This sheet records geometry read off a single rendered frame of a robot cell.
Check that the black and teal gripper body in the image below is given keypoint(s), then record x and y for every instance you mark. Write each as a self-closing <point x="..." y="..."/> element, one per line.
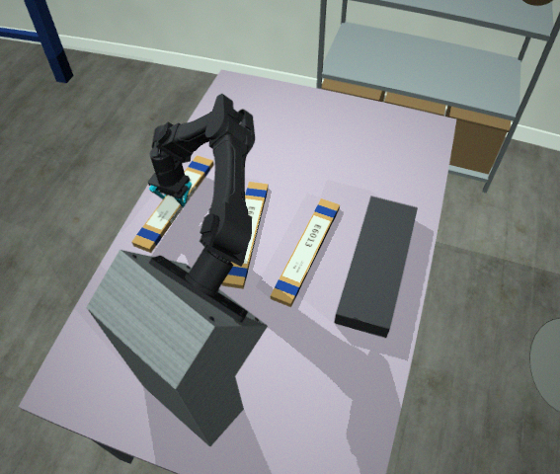
<point x="168" y="185"/>

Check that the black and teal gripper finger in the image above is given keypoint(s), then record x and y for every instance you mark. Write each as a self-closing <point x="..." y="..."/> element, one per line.
<point x="180" y="200"/>
<point x="156" y="191"/>

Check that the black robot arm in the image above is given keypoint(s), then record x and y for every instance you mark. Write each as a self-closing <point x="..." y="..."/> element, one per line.
<point x="227" y="230"/>

